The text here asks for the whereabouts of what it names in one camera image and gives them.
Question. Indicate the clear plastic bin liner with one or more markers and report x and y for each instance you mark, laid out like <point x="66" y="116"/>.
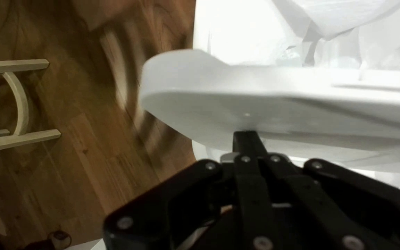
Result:
<point x="375" y="32"/>

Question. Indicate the cream slatted wooden chair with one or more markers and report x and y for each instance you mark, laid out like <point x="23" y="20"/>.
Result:
<point x="20" y="98"/>

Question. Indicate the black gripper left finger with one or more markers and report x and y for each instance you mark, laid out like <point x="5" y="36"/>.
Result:
<point x="173" y="202"/>

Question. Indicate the white plastic trash bin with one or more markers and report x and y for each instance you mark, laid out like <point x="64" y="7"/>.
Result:
<point x="218" y="27"/>

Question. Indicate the white bin lid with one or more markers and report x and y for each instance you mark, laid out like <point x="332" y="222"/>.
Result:
<point x="256" y="101"/>

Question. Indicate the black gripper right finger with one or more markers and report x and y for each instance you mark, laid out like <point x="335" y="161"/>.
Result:
<point x="339" y="202"/>

